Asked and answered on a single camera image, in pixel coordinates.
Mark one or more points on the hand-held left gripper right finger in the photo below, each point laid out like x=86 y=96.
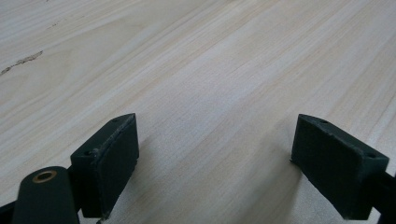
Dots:
x=336 y=168

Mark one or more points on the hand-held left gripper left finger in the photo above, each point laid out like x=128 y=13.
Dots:
x=104 y=168

